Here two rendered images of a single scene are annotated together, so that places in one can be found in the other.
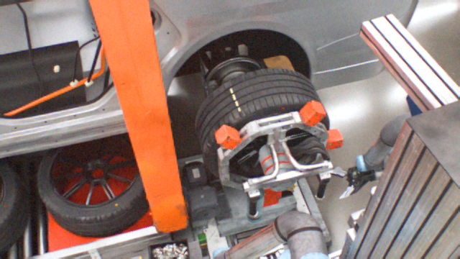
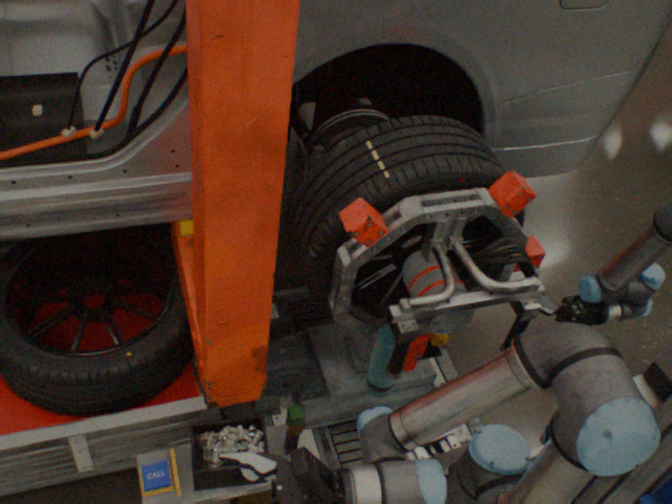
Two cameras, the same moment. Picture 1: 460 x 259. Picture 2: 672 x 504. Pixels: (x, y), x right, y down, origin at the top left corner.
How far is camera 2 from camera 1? 0.72 m
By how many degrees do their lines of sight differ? 9
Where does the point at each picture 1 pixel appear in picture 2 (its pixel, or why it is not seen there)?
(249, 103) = (404, 164)
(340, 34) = (541, 82)
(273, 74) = (441, 125)
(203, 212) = (283, 380)
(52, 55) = (31, 91)
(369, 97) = (529, 227)
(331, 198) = not seen: hidden behind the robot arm
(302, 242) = (596, 378)
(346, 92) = not seen: hidden behind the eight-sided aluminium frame
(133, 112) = (223, 115)
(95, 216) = (87, 373)
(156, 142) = (250, 197)
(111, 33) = not seen: outside the picture
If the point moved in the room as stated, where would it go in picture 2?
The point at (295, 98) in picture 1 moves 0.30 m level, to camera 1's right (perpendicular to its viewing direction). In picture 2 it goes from (482, 164) to (592, 171)
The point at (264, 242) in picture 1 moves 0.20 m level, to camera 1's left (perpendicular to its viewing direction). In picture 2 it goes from (489, 387) to (368, 385)
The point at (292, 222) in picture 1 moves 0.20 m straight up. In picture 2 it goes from (564, 340) to (619, 250)
